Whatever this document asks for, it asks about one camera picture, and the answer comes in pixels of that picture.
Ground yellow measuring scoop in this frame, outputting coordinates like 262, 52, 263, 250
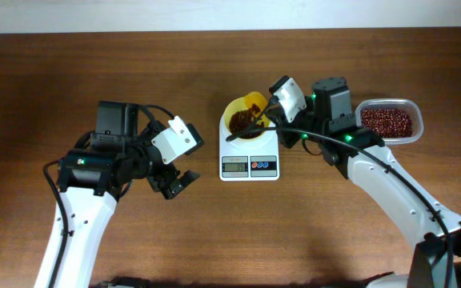
243, 91, 270, 127

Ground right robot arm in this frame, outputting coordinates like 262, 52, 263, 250
267, 76, 461, 287

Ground red beans pile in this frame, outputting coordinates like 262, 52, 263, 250
359, 108, 413, 138

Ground clear plastic bean container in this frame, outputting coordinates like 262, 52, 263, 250
355, 98, 424, 146

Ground pale yellow plastic bowl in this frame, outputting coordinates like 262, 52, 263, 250
222, 96, 272, 140

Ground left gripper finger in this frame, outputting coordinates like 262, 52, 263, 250
161, 170, 201, 200
185, 123, 204, 155

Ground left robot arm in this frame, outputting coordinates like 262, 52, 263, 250
35, 101, 204, 287

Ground white digital kitchen scale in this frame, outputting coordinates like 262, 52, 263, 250
219, 116, 280, 182

